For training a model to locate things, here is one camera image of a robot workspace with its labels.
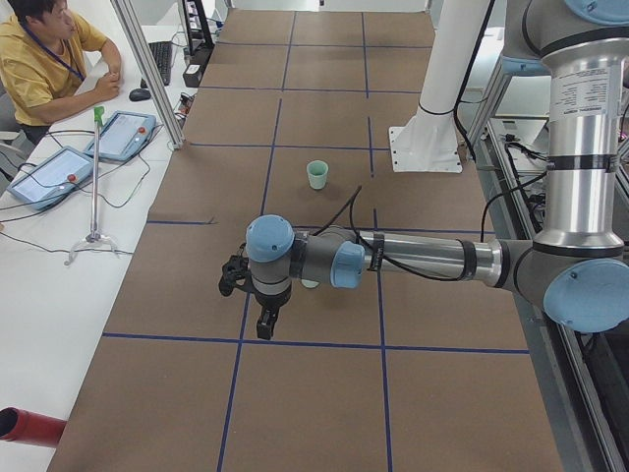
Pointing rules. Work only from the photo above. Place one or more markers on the far blue teach pendant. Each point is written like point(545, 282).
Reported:
point(123, 135)

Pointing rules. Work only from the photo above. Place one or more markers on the black computer mouse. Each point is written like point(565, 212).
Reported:
point(139, 94)

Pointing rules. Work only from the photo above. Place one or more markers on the black box device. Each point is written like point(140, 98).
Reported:
point(192, 76)

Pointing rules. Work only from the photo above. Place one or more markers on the black keyboard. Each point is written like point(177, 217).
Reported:
point(162, 55)

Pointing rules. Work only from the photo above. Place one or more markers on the red cylinder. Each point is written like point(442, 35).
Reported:
point(22, 426)

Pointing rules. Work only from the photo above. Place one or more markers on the near blue teach pendant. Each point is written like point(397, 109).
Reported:
point(53, 179)

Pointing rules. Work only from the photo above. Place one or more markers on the white camera stand pillar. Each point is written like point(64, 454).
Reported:
point(428, 142)

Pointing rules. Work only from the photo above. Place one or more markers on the metal reacher grabber tool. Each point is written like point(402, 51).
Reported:
point(94, 239)

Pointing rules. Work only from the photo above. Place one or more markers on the blue teach pendant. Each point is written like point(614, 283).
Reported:
point(53, 179)
point(123, 135)

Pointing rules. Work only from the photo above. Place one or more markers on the brown paper table mat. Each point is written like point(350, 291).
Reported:
point(400, 374)

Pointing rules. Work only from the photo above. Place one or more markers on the mint green cup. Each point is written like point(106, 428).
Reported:
point(309, 283)
point(317, 171)

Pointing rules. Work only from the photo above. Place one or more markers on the man in yellow shirt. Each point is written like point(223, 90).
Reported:
point(43, 64)

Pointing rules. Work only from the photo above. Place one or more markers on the aluminium frame post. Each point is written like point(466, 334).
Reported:
point(133, 31)

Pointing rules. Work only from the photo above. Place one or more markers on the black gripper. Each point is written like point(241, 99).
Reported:
point(271, 300)

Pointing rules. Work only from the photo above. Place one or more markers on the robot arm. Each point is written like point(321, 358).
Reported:
point(571, 269)

